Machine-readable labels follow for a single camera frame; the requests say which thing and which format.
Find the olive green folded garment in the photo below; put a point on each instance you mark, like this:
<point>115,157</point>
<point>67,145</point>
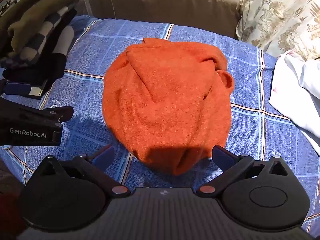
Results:
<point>37,22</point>

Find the black white-edged cloth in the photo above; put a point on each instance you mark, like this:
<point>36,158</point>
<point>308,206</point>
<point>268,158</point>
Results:
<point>37,93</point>

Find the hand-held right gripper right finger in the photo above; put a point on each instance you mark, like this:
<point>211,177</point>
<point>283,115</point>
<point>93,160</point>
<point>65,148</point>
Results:
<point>221,155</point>

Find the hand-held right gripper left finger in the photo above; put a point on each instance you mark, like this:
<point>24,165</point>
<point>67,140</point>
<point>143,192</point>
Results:
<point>105,155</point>

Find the dark olive folded garment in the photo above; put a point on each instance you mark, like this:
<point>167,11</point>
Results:
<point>25,2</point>

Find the floral patterned pillow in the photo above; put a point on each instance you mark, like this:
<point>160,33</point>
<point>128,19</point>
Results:
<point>280,15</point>

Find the white garment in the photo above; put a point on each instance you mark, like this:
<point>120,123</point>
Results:
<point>295,92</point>

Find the orange knit sweater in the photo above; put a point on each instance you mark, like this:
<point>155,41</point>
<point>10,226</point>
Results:
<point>165,100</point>

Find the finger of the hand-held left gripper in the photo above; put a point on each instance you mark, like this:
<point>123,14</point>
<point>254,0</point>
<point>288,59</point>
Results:
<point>17,88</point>
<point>60,113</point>

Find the brown sofa cushion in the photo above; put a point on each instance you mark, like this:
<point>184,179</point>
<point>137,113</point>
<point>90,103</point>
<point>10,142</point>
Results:
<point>162,5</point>

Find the red cloth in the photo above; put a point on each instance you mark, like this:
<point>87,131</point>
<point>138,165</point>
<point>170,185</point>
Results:
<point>10,210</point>

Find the checkered folded garment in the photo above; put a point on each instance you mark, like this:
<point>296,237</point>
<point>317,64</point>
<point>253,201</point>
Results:
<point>37,43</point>

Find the blue plaid blanket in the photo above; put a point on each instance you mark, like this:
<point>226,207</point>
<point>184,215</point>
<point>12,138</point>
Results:
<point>82,105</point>

